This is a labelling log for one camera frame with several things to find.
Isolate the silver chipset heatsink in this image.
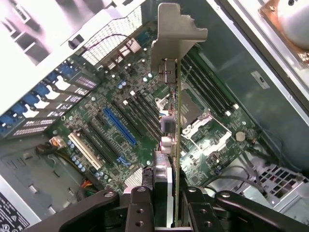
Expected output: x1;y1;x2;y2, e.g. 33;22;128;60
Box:
125;169;143;187

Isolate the perforated metal disk bay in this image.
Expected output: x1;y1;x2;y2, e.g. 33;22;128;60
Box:
207;161;309;218

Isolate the white expansion slot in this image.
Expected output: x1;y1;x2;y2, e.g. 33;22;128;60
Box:
67;132;102;171

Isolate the blue expansion slot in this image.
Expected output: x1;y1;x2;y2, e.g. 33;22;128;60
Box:
103;107;138;146

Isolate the grey power supply with label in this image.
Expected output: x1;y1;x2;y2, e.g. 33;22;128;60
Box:
0;152;82;232

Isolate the open dark PC case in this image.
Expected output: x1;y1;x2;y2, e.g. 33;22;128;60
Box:
0;0;309;232

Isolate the green motherboard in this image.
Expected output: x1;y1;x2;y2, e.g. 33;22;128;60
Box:
62;21;261;191

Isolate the CPU socket with metal frame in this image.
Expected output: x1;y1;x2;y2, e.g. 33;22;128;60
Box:
181;113;234;158

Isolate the power supply wire bundle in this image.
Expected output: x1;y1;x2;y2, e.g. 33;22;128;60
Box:
35;135;107;201

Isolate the black switch with wire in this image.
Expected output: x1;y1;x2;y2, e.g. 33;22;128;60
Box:
68;33;136;53

